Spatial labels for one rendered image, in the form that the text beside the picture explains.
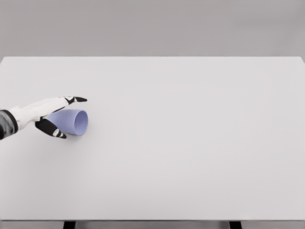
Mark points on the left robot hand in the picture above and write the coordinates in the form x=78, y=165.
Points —
x=47, y=106

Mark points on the lilac plastic cup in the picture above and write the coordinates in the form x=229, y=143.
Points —
x=71, y=121

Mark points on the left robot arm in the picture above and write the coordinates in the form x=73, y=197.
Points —
x=14, y=118

